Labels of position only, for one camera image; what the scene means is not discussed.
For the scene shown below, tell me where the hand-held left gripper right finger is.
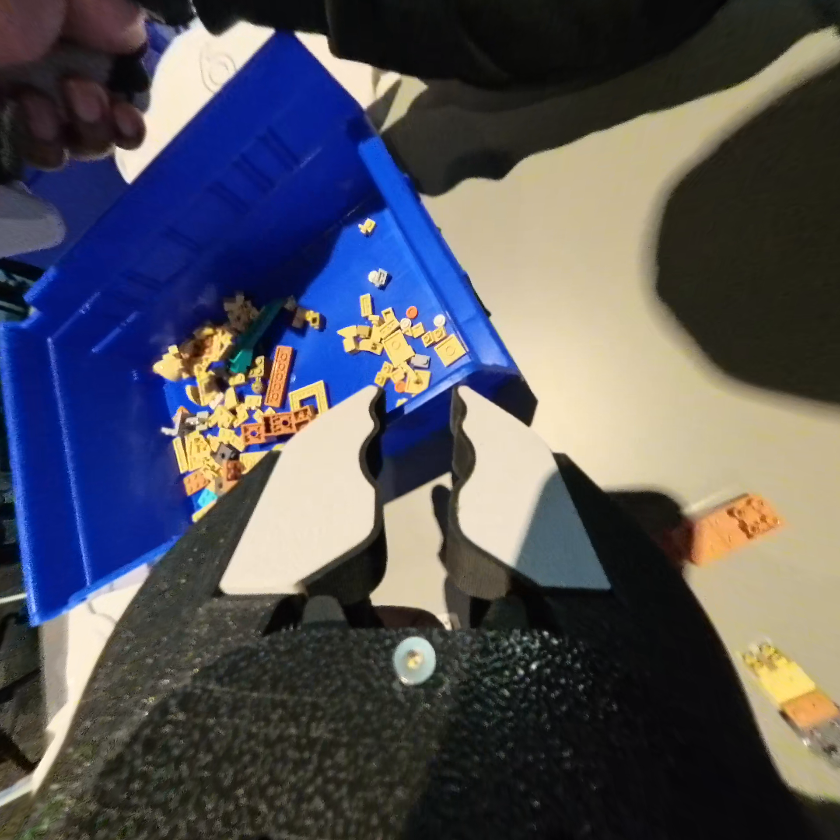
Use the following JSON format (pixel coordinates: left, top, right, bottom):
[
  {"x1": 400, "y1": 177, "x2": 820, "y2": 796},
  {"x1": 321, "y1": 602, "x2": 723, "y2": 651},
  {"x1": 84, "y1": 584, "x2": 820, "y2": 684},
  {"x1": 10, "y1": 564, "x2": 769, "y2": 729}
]
[{"x1": 440, "y1": 385, "x2": 613, "y2": 595}]

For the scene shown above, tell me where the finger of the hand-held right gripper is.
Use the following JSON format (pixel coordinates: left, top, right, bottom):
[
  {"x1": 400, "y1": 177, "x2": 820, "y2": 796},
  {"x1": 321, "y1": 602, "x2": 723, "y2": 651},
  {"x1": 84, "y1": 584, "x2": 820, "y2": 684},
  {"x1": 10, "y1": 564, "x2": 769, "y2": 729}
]
[{"x1": 0, "y1": 180, "x2": 67, "y2": 258}]

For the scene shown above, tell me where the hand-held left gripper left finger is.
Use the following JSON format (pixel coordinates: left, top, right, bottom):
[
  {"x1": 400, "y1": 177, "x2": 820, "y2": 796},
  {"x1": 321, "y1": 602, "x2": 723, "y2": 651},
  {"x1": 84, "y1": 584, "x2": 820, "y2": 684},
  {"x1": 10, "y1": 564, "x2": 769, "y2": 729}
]
[{"x1": 218, "y1": 385, "x2": 386, "y2": 596}]

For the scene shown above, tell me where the blue plastic bin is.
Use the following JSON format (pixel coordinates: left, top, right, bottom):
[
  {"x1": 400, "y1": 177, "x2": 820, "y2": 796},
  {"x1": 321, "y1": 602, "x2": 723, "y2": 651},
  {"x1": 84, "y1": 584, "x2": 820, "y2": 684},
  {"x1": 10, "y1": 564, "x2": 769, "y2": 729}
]
[{"x1": 0, "y1": 29, "x2": 536, "y2": 627}]

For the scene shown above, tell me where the pile of small toy bricks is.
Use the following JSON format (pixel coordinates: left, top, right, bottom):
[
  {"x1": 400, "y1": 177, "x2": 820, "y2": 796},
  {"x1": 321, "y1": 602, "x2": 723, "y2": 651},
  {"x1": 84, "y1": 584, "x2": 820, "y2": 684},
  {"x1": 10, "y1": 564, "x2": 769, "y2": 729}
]
[{"x1": 152, "y1": 217, "x2": 470, "y2": 522}]

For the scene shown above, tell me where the orange toy brick assembly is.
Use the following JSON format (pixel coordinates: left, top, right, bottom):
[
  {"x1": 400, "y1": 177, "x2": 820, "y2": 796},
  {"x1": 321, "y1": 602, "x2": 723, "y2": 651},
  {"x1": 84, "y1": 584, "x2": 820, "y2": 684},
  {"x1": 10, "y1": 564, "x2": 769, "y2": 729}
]
[{"x1": 679, "y1": 493, "x2": 783, "y2": 567}]

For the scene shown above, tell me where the small tan grey brick assembly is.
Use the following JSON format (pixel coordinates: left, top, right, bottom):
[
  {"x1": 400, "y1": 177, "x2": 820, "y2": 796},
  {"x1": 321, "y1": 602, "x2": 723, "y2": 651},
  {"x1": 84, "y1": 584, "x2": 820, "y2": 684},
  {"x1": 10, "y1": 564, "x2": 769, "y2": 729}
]
[{"x1": 738, "y1": 642, "x2": 840, "y2": 767}]

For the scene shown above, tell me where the person's right forearm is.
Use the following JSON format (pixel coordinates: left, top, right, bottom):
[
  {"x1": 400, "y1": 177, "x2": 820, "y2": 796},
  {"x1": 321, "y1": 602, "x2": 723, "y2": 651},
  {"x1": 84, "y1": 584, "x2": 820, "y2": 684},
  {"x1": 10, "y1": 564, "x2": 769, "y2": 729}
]
[{"x1": 193, "y1": 0, "x2": 729, "y2": 89}]

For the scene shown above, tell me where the grey desk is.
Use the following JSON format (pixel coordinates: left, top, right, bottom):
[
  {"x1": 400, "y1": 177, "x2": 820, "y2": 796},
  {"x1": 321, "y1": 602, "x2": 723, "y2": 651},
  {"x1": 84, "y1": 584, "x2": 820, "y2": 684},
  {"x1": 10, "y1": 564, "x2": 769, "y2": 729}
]
[{"x1": 29, "y1": 20, "x2": 840, "y2": 840}]

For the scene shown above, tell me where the green long toy brick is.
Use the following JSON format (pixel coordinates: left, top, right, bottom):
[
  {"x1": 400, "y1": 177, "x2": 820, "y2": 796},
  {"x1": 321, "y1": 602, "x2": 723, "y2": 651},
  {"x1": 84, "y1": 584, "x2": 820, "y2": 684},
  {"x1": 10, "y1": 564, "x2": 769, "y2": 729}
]
[{"x1": 230, "y1": 298, "x2": 286, "y2": 375}]

